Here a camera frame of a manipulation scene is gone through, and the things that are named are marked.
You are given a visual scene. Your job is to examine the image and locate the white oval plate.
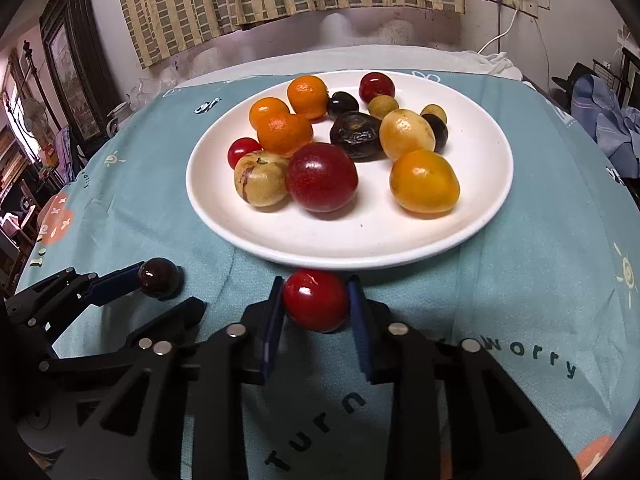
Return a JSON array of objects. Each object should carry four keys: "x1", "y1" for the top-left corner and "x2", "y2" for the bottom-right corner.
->
[{"x1": 186, "y1": 70, "x2": 515, "y2": 271}]

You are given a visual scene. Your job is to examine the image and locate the white standing fan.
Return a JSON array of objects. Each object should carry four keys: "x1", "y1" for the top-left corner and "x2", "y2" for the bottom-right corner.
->
[{"x1": 20, "y1": 97, "x2": 57, "y2": 134}]

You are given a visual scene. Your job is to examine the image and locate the bumpy orange tangerine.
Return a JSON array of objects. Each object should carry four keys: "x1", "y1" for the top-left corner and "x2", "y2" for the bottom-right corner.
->
[
  {"x1": 286, "y1": 75, "x2": 329, "y2": 121},
  {"x1": 257, "y1": 112, "x2": 314, "y2": 157}
]

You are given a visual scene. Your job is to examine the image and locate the white charging cable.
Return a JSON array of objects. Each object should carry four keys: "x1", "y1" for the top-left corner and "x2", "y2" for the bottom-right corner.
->
[{"x1": 477, "y1": 7, "x2": 521, "y2": 56}]

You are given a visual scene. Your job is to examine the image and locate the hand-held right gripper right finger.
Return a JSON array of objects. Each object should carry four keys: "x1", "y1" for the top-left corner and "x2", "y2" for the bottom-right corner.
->
[{"x1": 349, "y1": 275, "x2": 582, "y2": 480}]

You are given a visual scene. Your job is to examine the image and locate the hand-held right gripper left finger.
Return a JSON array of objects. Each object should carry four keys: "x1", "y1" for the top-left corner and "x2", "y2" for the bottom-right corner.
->
[{"x1": 50, "y1": 276, "x2": 287, "y2": 480}]

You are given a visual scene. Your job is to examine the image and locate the clear plastic bag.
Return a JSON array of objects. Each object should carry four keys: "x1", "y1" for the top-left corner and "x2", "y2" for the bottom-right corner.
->
[{"x1": 122, "y1": 77, "x2": 166, "y2": 111}]

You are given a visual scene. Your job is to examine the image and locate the glossy red plum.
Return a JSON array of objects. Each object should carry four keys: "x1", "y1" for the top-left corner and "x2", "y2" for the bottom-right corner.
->
[{"x1": 283, "y1": 269, "x2": 351, "y2": 333}]

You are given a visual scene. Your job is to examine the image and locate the yellow purple-striped pepino melon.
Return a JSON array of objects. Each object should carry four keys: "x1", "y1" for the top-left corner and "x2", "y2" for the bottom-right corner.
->
[{"x1": 233, "y1": 151, "x2": 291, "y2": 208}]

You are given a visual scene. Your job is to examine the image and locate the teal printed tablecloth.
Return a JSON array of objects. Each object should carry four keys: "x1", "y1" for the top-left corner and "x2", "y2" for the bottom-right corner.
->
[{"x1": 10, "y1": 72, "x2": 640, "y2": 480}]

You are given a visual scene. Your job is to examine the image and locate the large dark red apple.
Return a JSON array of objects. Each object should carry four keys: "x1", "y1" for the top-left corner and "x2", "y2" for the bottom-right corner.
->
[{"x1": 286, "y1": 142, "x2": 359, "y2": 213}]

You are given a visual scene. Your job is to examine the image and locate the pale yellow round fruit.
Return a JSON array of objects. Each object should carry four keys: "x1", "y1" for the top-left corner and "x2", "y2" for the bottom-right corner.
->
[{"x1": 379, "y1": 108, "x2": 436, "y2": 161}]

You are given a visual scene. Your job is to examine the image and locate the small smooth orange fruit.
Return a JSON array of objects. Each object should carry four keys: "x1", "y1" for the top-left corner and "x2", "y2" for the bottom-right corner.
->
[{"x1": 248, "y1": 97, "x2": 291, "y2": 131}]

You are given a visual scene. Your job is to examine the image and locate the red cherry tomato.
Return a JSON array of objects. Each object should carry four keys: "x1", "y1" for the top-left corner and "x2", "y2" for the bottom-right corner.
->
[
  {"x1": 227, "y1": 137, "x2": 262, "y2": 170},
  {"x1": 359, "y1": 72, "x2": 396, "y2": 103}
]

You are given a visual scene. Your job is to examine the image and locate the wrinkled dark purple fruit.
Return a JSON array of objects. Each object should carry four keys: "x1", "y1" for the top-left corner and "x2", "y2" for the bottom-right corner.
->
[{"x1": 329, "y1": 111, "x2": 393, "y2": 163}]

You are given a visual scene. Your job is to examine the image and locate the small dark purple fruit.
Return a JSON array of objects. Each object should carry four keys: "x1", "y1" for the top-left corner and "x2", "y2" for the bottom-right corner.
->
[
  {"x1": 327, "y1": 91, "x2": 360, "y2": 117},
  {"x1": 421, "y1": 113, "x2": 449, "y2": 153},
  {"x1": 137, "y1": 257, "x2": 182, "y2": 301}
]

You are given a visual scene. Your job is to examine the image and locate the large smooth orange fruit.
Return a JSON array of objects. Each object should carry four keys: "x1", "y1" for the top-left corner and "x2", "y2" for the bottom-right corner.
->
[{"x1": 389, "y1": 149, "x2": 461, "y2": 214}]

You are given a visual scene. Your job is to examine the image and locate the white bed sheet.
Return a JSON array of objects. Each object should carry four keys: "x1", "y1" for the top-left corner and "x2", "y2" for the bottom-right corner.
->
[{"x1": 170, "y1": 50, "x2": 523, "y2": 92}]

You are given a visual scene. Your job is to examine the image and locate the blue shirt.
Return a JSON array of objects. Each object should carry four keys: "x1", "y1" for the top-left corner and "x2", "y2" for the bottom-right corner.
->
[{"x1": 570, "y1": 74, "x2": 640, "y2": 179}]

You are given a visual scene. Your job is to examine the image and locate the dark framed picture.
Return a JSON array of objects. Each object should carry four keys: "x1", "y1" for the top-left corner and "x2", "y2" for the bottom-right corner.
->
[{"x1": 39, "y1": 0, "x2": 124, "y2": 144}]

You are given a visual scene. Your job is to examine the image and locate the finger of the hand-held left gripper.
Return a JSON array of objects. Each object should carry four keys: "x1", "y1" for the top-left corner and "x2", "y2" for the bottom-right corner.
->
[
  {"x1": 4, "y1": 263, "x2": 146, "y2": 342},
  {"x1": 38, "y1": 296, "x2": 207, "y2": 377}
]

